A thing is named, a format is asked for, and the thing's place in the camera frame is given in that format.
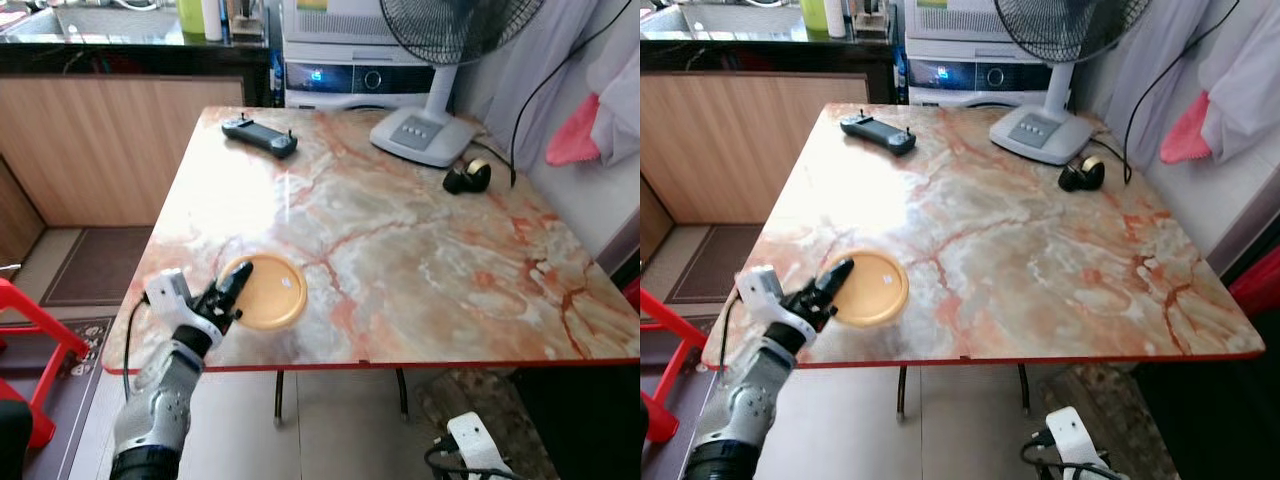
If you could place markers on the pale grey hanging garment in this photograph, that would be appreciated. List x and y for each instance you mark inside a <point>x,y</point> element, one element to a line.
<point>1240,70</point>
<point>610,70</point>

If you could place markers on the marble pattern folding table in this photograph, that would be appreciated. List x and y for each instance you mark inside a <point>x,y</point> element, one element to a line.
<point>420,250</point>
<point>1040,250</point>

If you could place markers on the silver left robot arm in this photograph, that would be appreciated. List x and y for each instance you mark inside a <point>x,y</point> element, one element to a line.
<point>152,400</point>
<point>742,408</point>

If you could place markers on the green bottle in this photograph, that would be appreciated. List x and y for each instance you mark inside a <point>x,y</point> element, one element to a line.
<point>813,12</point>
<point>190,14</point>

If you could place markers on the white appliance with blue light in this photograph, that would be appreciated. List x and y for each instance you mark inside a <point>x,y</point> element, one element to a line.
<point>345,75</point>
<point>965,72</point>

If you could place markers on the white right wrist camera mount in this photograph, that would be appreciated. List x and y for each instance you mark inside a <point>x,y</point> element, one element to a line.
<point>1072,440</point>
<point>475,442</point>

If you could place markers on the red plastic stool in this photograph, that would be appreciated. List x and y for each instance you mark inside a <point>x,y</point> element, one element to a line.
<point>35,330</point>
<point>662,360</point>

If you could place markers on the black tape dispenser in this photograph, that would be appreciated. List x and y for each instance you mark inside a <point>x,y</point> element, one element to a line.
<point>468,178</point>
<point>1083,176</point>

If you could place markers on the pink cloth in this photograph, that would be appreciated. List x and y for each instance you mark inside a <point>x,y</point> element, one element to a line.
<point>1187,130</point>
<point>575,135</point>

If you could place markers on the beige woven floor rug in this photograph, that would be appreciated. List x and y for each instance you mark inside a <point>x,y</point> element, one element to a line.
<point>1095,395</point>
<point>475,400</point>

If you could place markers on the wooden cabinet with black top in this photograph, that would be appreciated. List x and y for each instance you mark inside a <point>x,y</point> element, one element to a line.
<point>740,140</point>
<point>100,140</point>

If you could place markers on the orange round plate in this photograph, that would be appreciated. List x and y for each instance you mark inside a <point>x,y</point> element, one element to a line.
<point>875,288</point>
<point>272,292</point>

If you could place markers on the grey table fan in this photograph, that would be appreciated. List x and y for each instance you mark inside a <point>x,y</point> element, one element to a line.
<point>422,132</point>
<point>1042,130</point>

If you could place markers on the black remote controller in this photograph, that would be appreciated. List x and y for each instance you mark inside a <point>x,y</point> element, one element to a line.
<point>258,135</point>
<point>878,133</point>

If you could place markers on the brown door mat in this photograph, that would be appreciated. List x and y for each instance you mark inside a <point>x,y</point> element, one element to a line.
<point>95,265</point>
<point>715,262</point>

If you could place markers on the white bottle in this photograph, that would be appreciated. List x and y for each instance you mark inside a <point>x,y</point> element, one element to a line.
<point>836,17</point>
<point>212,18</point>

